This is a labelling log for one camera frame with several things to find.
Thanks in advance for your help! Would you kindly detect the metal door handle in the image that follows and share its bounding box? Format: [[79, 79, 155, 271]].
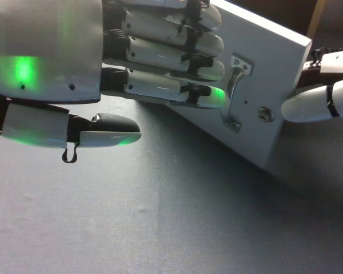
[[221, 53, 254, 134]]

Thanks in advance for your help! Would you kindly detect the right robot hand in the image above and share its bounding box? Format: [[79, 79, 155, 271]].
[[281, 48, 343, 123]]

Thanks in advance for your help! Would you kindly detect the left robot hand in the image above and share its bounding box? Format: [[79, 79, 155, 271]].
[[0, 0, 227, 164]]

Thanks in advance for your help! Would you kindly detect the grey table cloth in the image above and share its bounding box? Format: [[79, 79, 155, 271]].
[[0, 95, 343, 274]]

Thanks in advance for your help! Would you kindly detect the white cabinet door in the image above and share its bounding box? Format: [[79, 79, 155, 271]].
[[159, 0, 314, 174]]

